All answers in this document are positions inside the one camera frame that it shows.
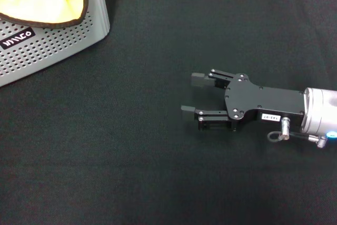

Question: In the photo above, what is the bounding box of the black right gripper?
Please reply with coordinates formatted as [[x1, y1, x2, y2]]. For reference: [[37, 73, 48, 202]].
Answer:
[[181, 69, 308, 132]]

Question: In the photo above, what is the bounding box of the grey perforated storage box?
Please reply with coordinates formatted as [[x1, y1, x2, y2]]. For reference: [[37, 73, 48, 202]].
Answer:
[[0, 0, 111, 87]]

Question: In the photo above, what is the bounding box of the right wrist cable with plug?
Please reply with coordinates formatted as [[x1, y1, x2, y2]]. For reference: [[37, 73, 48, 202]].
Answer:
[[267, 116, 327, 148]]

